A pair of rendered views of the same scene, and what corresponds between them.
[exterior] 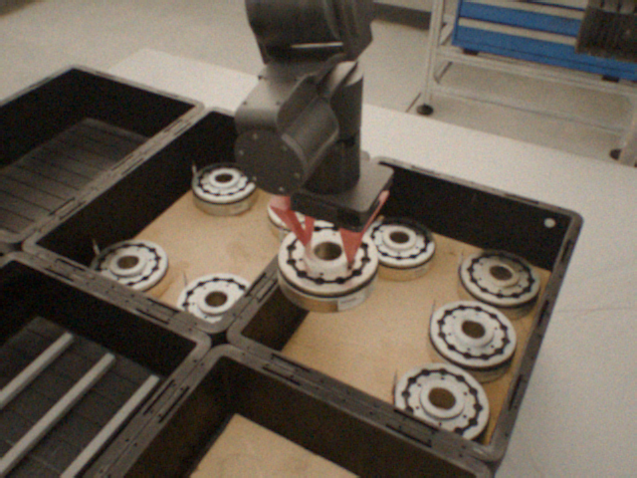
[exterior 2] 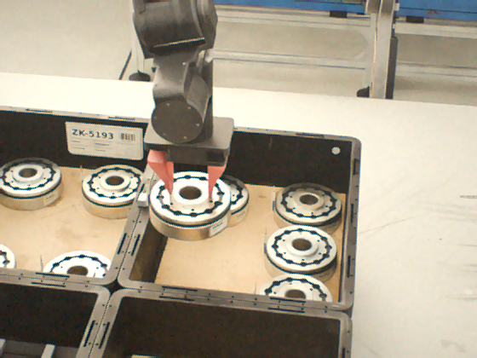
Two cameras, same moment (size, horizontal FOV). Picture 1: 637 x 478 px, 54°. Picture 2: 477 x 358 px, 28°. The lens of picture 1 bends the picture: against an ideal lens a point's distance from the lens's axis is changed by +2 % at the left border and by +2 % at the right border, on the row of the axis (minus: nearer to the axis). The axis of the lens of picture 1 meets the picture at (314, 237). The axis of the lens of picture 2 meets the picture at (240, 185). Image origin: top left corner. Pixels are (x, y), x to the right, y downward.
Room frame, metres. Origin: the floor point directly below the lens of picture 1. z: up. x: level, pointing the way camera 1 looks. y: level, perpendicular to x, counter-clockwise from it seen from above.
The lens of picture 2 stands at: (-0.47, 0.29, 1.74)
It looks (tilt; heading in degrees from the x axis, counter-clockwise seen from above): 36 degrees down; 338
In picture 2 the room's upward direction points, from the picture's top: 2 degrees clockwise
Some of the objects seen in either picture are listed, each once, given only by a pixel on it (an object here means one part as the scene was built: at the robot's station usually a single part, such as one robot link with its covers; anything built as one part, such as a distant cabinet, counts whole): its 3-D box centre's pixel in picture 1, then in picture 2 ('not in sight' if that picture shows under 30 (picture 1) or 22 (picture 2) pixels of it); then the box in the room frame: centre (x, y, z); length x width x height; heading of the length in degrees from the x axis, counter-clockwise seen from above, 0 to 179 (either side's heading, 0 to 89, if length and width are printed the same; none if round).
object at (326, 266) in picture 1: (327, 252); (190, 194); (0.45, -0.01, 1.02); 0.05 x 0.05 x 0.01
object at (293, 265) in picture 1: (327, 255); (190, 197); (0.45, -0.01, 1.01); 0.10 x 0.10 x 0.01
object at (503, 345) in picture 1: (472, 333); (301, 248); (0.48, -0.19, 0.86); 0.10 x 0.10 x 0.01
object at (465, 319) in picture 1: (473, 330); (301, 245); (0.48, -0.19, 0.86); 0.05 x 0.05 x 0.01
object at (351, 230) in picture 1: (339, 220); (199, 164); (0.45, -0.02, 1.07); 0.07 x 0.07 x 0.09; 63
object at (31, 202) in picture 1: (61, 170); not in sight; (0.81, 0.40, 0.87); 0.40 x 0.30 x 0.11; 151
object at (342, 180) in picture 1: (327, 157); (189, 117); (0.45, -0.01, 1.14); 0.10 x 0.07 x 0.07; 63
